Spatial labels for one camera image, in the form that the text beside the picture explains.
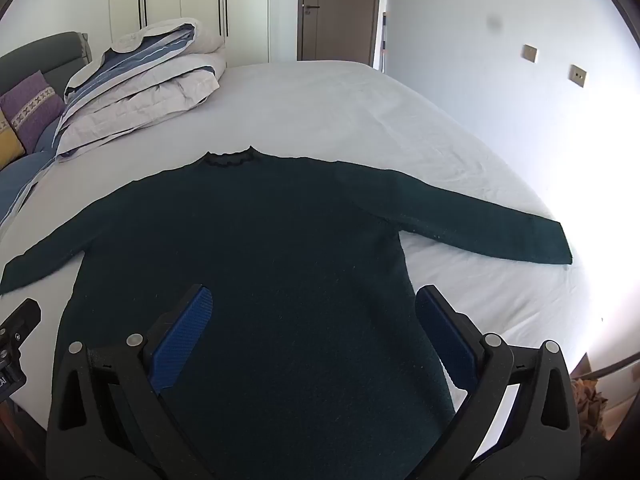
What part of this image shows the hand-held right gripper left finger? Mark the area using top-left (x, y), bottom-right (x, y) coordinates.
top-left (46, 284), bottom-right (216, 480)

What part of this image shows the yellow patterned pillow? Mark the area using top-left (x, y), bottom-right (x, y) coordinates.
top-left (0, 110), bottom-right (26, 171)

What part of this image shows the bed with white sheet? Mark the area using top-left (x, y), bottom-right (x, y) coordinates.
top-left (0, 60), bottom-right (596, 480)

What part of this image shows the brown door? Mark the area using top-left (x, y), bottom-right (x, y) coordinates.
top-left (297, 0), bottom-right (383, 67)

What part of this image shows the dark green sweater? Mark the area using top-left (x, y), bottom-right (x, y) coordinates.
top-left (0, 146), bottom-right (573, 480)

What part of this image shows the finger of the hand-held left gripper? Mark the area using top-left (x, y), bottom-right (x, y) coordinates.
top-left (0, 298), bottom-right (42, 356)

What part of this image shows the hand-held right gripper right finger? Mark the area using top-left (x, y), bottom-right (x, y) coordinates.
top-left (402, 285), bottom-right (583, 480)

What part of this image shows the purple patterned pillow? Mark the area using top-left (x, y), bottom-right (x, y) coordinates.
top-left (0, 71), bottom-right (67, 153)

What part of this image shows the grey upholstered headboard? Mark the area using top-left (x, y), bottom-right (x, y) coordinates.
top-left (0, 31), bottom-right (93, 96)

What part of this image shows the brown crumpled cloth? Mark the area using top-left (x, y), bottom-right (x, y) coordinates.
top-left (570, 377), bottom-right (609, 441)

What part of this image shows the blue pillow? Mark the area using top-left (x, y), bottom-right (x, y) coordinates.
top-left (0, 125), bottom-right (63, 231)

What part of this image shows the folded white and blue duvet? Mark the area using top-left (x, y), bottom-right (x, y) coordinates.
top-left (56, 17), bottom-right (228, 161)

